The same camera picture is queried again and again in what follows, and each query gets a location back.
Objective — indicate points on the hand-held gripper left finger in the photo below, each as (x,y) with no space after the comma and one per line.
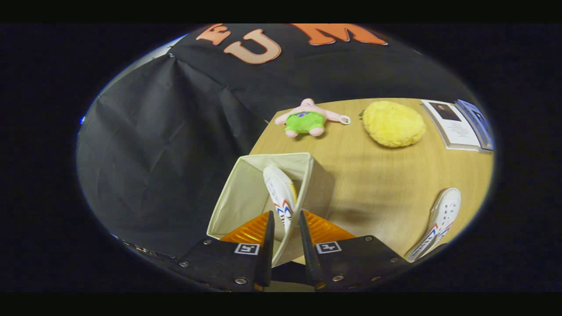
(267,259)

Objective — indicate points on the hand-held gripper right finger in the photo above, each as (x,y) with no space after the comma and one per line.
(308,259)

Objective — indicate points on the beige fabric storage box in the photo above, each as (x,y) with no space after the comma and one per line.
(239,202)

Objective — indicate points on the white canvas shoe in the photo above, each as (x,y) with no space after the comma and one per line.
(279,191)
(441,219)

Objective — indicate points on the pink and green plush toy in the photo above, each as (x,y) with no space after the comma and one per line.
(305,120)

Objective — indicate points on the yellow round plush cushion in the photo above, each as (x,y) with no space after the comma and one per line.
(393,125)

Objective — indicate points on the white printed booklet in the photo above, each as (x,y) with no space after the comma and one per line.
(454,127)

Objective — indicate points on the blue printed booklet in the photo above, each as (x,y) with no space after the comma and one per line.
(480,120)

